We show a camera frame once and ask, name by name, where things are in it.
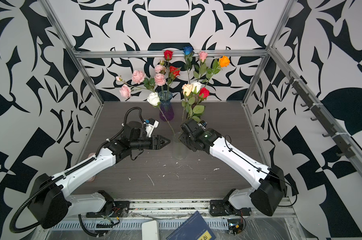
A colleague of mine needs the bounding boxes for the clear glass vase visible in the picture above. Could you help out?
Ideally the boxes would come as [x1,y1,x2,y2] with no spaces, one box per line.
[172,132,188,160]

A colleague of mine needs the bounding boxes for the purple ribbed glass vase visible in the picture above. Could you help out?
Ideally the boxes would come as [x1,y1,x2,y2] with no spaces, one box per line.
[158,90,174,121]

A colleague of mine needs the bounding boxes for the pink peony flower stem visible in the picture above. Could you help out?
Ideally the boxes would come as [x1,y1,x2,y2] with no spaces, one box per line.
[154,60,167,92]

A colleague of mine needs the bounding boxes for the large red rose stem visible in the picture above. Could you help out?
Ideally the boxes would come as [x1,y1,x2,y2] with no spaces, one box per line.
[167,66,180,88]

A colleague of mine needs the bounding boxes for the blue rose stem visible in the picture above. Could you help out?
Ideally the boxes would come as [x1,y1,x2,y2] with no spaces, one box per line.
[184,46,194,84]

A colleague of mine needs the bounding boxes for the small red rose stem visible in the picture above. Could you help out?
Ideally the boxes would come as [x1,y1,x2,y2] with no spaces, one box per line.
[164,50,174,91]

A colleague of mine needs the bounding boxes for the dark maroon glass vase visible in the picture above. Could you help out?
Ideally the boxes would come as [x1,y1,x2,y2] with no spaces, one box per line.
[188,104,205,120]

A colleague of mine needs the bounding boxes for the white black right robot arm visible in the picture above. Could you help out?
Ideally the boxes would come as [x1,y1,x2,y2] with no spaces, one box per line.
[179,119,287,217]

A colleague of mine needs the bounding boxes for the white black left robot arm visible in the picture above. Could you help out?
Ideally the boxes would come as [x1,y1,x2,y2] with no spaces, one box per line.
[28,122,170,229]

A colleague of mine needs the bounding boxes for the pink rectangular block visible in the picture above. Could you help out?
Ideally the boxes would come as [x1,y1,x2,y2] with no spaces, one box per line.
[87,153,96,182]

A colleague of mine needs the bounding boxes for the white rectangular device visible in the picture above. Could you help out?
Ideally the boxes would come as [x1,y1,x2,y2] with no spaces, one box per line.
[141,220,159,240]

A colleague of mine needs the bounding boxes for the blue book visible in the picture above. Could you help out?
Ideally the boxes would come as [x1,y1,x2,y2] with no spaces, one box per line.
[166,211,217,240]

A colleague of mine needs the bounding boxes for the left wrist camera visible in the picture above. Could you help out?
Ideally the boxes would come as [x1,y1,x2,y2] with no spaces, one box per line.
[144,119,159,138]

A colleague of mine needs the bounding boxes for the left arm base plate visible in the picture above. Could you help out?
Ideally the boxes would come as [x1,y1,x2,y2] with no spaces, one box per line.
[86,201,130,218]

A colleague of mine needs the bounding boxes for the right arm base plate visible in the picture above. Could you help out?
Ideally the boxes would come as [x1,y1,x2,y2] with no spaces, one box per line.
[210,189,252,217]

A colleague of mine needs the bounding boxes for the black corrugated cable hose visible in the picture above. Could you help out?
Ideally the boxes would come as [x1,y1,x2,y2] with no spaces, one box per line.
[9,107,145,234]

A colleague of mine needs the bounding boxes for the aluminium frame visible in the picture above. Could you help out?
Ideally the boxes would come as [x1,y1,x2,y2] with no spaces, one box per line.
[38,0,362,240]

